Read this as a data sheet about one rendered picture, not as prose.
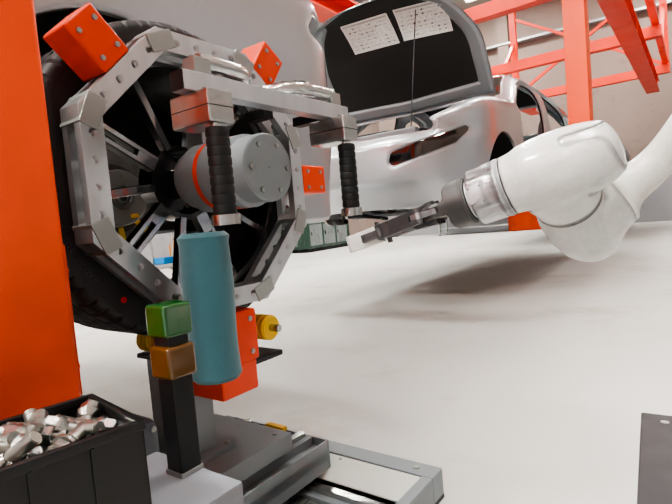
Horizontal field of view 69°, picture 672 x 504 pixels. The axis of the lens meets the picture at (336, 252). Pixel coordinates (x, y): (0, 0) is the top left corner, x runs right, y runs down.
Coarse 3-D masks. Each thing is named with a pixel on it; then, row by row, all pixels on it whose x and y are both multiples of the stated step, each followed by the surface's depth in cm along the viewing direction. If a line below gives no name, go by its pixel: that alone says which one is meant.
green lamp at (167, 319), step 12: (168, 300) 61; (180, 300) 60; (156, 312) 58; (168, 312) 57; (180, 312) 59; (156, 324) 58; (168, 324) 57; (180, 324) 59; (156, 336) 58; (168, 336) 57
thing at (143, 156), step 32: (160, 64) 100; (160, 96) 120; (160, 128) 102; (256, 128) 121; (128, 160) 98; (160, 160) 102; (128, 192) 96; (160, 192) 106; (160, 224) 101; (256, 224) 123; (256, 256) 120
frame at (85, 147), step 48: (144, 48) 88; (192, 48) 96; (96, 96) 80; (96, 144) 80; (288, 144) 118; (96, 192) 80; (288, 192) 120; (96, 240) 80; (288, 240) 117; (144, 288) 88; (240, 288) 104
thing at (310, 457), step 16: (304, 432) 133; (304, 448) 130; (320, 448) 127; (272, 464) 121; (288, 464) 123; (304, 464) 122; (320, 464) 127; (256, 480) 116; (272, 480) 113; (288, 480) 117; (304, 480) 122; (256, 496) 109; (272, 496) 113; (288, 496) 117
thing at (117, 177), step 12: (120, 144) 136; (108, 156) 133; (120, 156) 136; (108, 168) 133; (120, 168) 136; (132, 168) 139; (120, 180) 131; (132, 180) 134; (144, 204) 137; (120, 216) 131; (132, 228) 138
